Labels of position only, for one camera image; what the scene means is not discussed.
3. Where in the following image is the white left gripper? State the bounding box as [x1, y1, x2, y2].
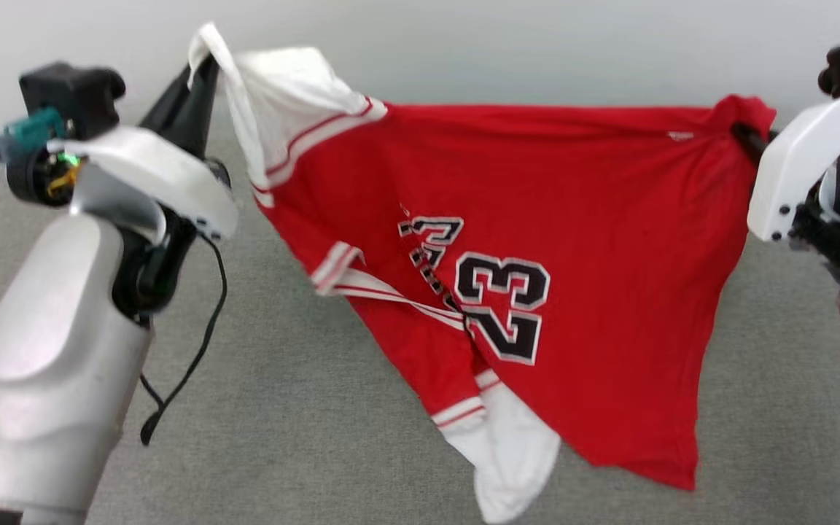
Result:
[48, 55, 238, 241]

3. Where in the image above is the grey fabric sofa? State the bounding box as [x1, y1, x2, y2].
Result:
[0, 139, 840, 525]

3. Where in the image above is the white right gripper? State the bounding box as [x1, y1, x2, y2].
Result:
[730, 91, 840, 245]

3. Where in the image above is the red white basketball jersey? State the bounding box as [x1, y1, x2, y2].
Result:
[187, 22, 778, 524]

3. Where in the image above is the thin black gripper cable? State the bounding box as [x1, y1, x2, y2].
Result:
[139, 233, 228, 446]

